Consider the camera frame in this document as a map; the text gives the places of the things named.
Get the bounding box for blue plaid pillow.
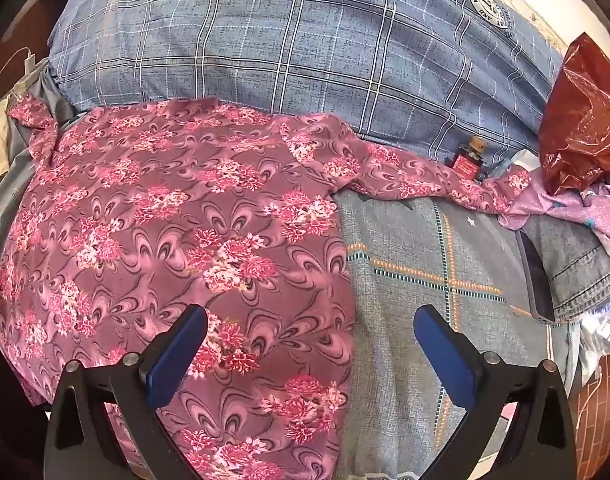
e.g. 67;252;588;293
49;0;562;166

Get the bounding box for lilac patterned cloth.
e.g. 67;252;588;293
499;169;610;256

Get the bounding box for red plastic bag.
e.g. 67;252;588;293
539;34;610;195

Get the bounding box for small red bottle box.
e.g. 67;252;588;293
448;136;487;180

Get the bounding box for denim jeans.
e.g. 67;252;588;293
515;216;610;323

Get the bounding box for pink floral garment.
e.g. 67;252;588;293
0;96;530;479

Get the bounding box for white charger cable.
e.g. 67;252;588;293
0;46;49;106

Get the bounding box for grey plaid bed sheet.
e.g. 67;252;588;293
0;66;586;480

